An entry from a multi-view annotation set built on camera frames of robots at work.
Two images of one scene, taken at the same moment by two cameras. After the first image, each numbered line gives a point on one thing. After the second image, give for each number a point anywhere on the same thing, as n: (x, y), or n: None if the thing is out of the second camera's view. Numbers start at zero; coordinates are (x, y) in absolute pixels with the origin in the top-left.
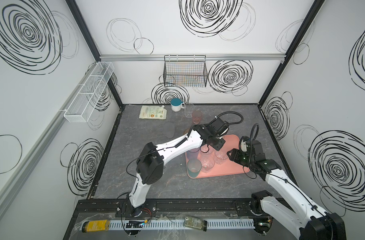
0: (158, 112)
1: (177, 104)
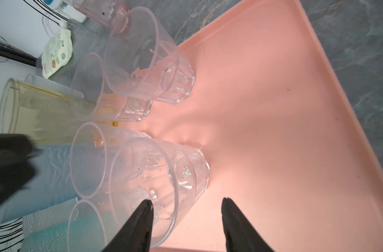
0: (57, 53)
1: (66, 9)
